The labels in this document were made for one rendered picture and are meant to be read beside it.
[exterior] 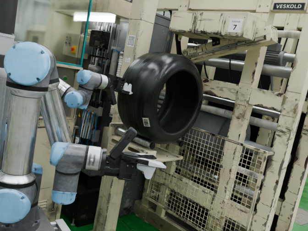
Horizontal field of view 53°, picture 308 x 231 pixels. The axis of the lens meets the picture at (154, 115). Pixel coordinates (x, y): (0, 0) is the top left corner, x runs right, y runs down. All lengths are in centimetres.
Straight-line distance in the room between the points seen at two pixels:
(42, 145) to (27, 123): 125
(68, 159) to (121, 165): 16
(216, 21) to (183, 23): 27
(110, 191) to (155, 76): 97
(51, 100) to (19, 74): 20
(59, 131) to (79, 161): 16
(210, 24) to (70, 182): 143
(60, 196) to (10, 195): 14
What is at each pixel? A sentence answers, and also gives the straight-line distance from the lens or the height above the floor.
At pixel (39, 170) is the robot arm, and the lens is 116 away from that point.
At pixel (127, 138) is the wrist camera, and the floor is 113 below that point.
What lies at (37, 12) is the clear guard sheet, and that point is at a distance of 209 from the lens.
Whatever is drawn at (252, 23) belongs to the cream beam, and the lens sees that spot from 203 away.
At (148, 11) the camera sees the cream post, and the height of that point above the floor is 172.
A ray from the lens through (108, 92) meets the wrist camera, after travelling 168.
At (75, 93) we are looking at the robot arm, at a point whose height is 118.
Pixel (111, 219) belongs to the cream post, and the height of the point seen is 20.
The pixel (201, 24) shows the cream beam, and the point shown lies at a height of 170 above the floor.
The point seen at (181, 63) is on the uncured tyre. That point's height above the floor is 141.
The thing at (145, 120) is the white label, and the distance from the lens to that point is 177.
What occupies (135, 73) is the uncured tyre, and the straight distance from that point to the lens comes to 184.
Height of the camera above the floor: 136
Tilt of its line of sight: 9 degrees down
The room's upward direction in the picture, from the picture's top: 11 degrees clockwise
